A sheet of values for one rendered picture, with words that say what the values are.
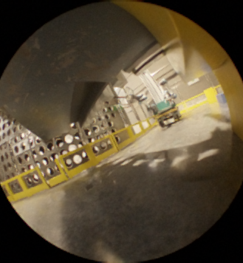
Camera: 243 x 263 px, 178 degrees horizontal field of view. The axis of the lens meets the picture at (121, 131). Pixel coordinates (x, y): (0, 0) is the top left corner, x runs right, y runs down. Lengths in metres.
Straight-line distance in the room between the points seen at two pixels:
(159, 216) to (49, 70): 0.60
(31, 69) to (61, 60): 0.09
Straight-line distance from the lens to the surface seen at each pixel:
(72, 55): 0.27
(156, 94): 2.35
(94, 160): 1.39
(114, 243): 0.39
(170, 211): 0.37
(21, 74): 0.30
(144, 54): 0.45
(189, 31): 0.19
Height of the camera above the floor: 0.34
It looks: level
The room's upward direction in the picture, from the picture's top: 25 degrees counter-clockwise
